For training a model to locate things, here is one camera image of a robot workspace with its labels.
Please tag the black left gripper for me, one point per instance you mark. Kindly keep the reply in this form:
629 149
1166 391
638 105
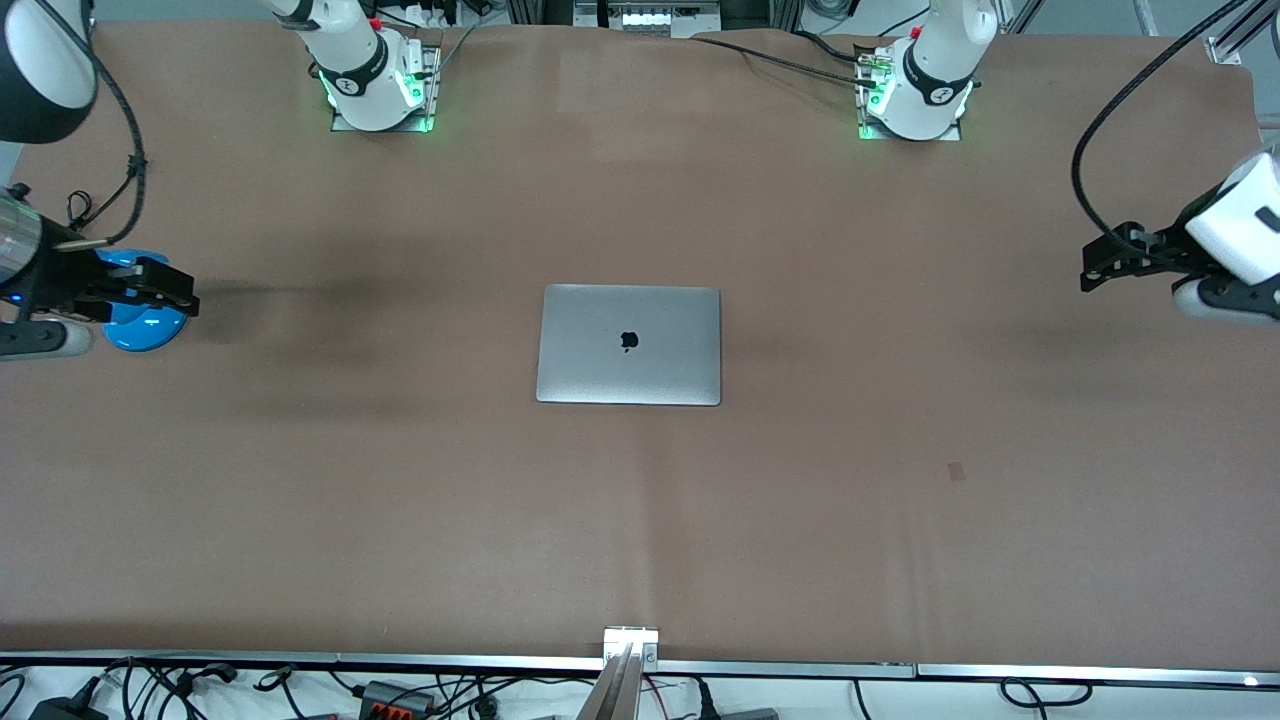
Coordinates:
1164 249

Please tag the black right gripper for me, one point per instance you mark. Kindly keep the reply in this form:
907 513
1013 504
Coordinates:
62 282

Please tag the silver grey laptop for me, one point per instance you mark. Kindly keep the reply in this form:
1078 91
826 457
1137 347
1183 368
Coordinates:
640 375

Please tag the blue desk lamp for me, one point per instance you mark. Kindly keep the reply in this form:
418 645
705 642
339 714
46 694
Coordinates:
145 335

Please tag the brown table mat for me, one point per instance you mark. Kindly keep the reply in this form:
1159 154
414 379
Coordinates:
300 500

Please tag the black power adapter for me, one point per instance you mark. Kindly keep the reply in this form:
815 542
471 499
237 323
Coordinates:
62 708

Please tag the black orange connector block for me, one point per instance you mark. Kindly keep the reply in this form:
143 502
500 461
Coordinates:
395 697

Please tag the white power strip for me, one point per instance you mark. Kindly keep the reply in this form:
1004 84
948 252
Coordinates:
650 18

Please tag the aluminium corner frame profile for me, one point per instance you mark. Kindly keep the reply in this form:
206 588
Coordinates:
1235 40

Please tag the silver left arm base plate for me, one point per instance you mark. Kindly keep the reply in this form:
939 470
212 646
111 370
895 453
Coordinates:
868 132

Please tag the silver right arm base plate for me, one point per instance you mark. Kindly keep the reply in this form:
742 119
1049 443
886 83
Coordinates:
430 90

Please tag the aluminium table edge rail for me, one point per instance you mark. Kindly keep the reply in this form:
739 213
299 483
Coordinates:
200 659

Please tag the aluminium centre mount beam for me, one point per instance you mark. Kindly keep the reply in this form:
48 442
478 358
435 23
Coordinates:
622 680

